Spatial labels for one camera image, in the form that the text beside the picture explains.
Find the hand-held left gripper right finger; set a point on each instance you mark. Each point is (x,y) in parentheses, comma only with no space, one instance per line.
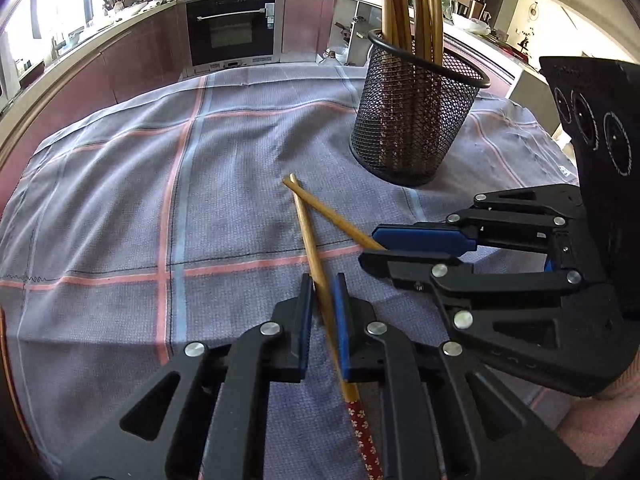
(342,330)

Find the cooking oil bottle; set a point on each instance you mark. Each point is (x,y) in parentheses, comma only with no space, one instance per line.
(330,57)

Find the bunch of chopsticks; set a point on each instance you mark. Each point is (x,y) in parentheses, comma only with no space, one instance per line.
(430,10)

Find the pink base cabinets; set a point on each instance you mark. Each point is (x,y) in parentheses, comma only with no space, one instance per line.
(300,20)
(135,55)

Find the black built-in oven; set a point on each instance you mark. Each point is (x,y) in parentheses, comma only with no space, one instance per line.
(230,30)

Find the grey checked tablecloth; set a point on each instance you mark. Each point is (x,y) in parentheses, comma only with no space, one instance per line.
(125,210)

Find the kitchen window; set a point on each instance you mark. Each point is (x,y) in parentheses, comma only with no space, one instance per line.
(50,0)

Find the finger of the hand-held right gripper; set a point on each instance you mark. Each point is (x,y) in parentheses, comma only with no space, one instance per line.
(400,266)
(425,239)

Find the black mesh holder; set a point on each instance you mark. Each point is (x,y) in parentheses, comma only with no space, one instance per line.
(415,120)

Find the person's right forearm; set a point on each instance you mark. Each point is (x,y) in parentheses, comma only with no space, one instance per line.
(600,440)

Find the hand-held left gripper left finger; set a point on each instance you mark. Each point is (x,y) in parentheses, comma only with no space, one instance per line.
(306,330)

